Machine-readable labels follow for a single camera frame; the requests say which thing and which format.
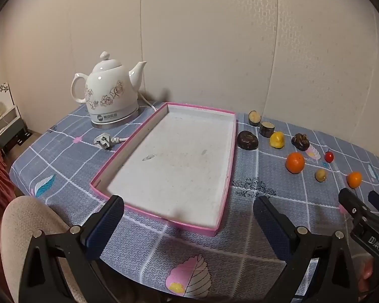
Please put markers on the pink rimmed shallow box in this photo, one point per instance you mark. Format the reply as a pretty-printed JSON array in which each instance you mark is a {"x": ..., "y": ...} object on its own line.
[{"x": 177, "y": 164}]

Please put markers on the small olive-yellow fruit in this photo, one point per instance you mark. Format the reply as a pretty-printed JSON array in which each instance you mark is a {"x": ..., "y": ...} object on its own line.
[{"x": 321, "y": 175}]

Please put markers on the yellow fruit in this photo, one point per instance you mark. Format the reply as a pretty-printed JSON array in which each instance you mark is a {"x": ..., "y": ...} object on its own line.
[{"x": 277, "y": 140}]

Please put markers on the red cherry tomato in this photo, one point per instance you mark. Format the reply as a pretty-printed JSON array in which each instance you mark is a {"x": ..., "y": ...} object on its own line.
[{"x": 329, "y": 156}]

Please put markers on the dark-skinned cut fruit piece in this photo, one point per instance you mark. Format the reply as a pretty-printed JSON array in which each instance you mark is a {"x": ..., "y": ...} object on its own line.
[
  {"x": 254, "y": 118},
  {"x": 267, "y": 130}
]

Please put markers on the blue grid patterned tablecloth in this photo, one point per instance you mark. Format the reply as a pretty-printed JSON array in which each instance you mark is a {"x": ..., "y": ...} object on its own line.
[{"x": 66, "y": 170}]

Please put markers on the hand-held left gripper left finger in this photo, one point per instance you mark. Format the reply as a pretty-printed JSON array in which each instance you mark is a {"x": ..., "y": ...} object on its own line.
[{"x": 110, "y": 217}]

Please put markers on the large orange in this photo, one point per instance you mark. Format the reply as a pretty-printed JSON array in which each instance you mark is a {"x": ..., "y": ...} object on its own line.
[{"x": 295, "y": 163}]

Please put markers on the dark round chocolate piece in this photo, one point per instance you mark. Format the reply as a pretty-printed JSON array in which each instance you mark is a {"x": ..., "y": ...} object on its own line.
[{"x": 248, "y": 140}]

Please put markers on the small orange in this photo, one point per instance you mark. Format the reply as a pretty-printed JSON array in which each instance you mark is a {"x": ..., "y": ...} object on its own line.
[{"x": 354, "y": 180}]

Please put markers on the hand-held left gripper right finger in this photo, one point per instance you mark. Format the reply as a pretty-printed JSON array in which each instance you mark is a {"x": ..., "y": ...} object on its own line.
[{"x": 271, "y": 224}]

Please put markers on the beige chair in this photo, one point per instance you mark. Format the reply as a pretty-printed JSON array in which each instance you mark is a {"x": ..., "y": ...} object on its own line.
[{"x": 22, "y": 221}]

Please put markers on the white and black nightstand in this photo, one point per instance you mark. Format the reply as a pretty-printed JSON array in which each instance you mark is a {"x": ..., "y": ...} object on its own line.
[{"x": 9, "y": 126}]

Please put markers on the person's right hand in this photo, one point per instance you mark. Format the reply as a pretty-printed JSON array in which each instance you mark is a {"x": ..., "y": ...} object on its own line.
[{"x": 366, "y": 270}]

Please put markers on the white floral ceramic kettle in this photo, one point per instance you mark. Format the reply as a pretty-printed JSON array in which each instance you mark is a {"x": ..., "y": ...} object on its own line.
[{"x": 109, "y": 94}]

